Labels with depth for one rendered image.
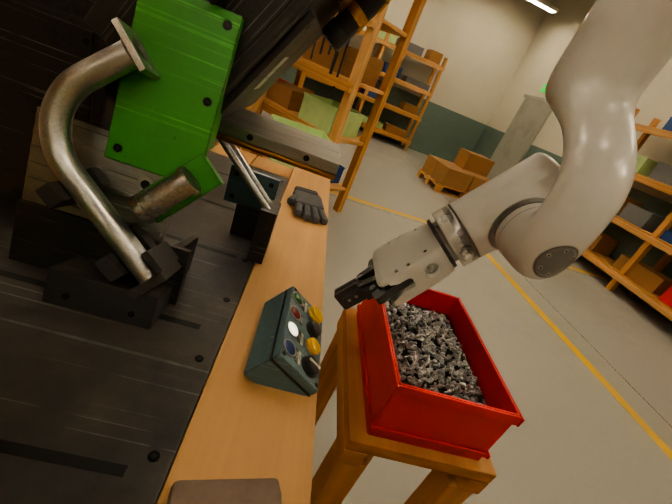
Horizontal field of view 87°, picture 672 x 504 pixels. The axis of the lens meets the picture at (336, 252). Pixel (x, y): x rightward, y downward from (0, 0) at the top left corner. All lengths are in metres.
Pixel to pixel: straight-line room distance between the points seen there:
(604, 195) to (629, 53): 0.13
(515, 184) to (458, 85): 9.90
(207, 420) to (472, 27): 10.22
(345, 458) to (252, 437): 0.24
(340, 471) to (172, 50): 0.65
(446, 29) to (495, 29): 1.20
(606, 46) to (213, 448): 0.55
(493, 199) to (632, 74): 0.17
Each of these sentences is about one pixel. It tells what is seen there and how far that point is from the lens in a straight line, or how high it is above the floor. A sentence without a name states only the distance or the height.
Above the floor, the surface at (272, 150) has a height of 1.11.
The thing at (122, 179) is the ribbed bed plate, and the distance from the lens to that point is 0.55.
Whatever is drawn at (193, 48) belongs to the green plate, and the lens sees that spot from 0.51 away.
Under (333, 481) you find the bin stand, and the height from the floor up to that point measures 0.68.
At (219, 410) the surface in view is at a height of 0.90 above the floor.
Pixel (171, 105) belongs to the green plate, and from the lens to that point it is 0.51.
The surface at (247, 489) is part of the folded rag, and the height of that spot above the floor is 0.93.
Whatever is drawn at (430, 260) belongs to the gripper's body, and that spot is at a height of 1.10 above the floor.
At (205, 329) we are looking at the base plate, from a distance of 0.53.
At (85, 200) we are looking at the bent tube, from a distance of 0.51.
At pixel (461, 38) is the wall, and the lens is 10.29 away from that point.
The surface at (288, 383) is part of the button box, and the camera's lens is 0.48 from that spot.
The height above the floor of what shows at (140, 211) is 1.04.
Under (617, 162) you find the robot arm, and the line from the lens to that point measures 0.44.
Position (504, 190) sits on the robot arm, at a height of 1.21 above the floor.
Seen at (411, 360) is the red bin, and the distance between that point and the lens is 0.66.
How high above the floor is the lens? 1.27
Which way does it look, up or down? 26 degrees down
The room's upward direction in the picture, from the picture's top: 23 degrees clockwise
